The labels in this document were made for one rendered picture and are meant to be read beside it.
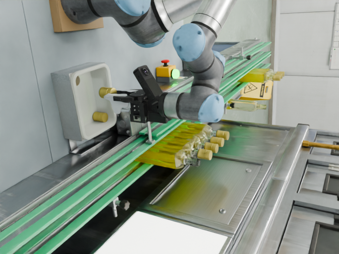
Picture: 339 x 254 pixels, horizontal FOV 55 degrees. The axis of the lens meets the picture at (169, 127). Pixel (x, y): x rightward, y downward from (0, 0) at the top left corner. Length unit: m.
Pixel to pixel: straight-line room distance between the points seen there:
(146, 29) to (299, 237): 0.78
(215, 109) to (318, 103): 6.44
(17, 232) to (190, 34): 0.61
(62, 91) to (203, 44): 0.49
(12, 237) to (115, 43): 0.78
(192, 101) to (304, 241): 0.53
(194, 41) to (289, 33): 6.29
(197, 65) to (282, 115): 6.66
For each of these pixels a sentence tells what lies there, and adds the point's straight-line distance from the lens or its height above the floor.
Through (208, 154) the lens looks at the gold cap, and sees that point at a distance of 1.14.
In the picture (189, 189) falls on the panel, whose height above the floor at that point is 1.10.
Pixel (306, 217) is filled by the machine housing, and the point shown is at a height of 1.48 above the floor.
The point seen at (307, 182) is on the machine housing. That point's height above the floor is 1.46.
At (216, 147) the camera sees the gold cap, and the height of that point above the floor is 1.16.
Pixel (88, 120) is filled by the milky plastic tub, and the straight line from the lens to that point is 1.19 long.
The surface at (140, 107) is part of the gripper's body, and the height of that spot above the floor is 1.05.
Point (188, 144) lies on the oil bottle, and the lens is 1.18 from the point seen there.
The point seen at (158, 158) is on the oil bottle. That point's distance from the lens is 1.16.
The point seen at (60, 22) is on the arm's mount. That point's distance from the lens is 1.08.
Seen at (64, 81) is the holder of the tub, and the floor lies 0.80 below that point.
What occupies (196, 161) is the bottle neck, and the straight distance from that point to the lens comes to 1.11.
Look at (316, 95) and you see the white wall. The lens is 7.19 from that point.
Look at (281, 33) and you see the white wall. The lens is 7.05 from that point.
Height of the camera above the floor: 1.57
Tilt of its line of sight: 29 degrees down
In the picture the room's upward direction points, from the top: 97 degrees clockwise
